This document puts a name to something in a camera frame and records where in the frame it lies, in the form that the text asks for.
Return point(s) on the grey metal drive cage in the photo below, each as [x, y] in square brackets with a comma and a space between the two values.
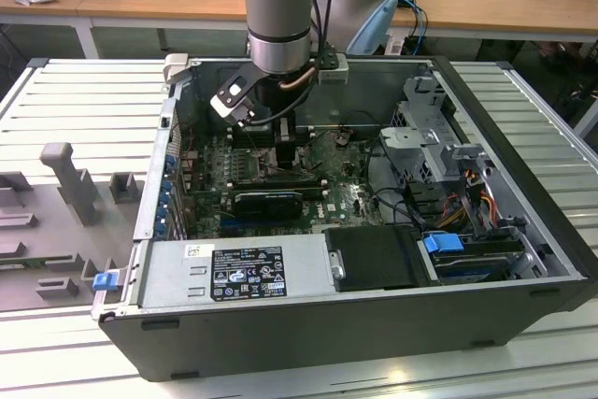
[420, 146]

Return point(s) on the black open PC case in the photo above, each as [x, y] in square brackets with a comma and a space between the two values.
[280, 338]

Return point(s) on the black RAM slot bank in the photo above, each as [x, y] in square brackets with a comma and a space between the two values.
[254, 137]
[275, 181]

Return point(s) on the grey parts rack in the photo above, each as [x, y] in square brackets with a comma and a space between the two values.
[46, 231]

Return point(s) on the black plastic shroud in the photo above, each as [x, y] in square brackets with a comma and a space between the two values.
[374, 259]

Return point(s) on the green motherboard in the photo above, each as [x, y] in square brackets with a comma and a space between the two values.
[345, 193]

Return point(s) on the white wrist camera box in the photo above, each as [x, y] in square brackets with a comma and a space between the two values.
[224, 107]

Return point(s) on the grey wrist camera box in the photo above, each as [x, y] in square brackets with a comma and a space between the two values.
[334, 71]

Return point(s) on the white power strip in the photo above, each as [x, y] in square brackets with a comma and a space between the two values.
[394, 41]

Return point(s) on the CPU socket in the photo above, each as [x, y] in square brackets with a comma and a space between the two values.
[266, 165]

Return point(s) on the black graphics card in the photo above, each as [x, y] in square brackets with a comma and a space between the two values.
[266, 205]

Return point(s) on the blue disk carrier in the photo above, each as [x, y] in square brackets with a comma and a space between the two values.
[441, 244]

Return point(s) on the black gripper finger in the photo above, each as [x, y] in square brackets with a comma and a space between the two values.
[286, 151]

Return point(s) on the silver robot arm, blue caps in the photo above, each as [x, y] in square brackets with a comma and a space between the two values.
[275, 6]

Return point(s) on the grey power supply unit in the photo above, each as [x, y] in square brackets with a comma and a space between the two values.
[168, 277]

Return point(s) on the blue case latch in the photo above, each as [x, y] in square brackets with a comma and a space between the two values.
[104, 281]

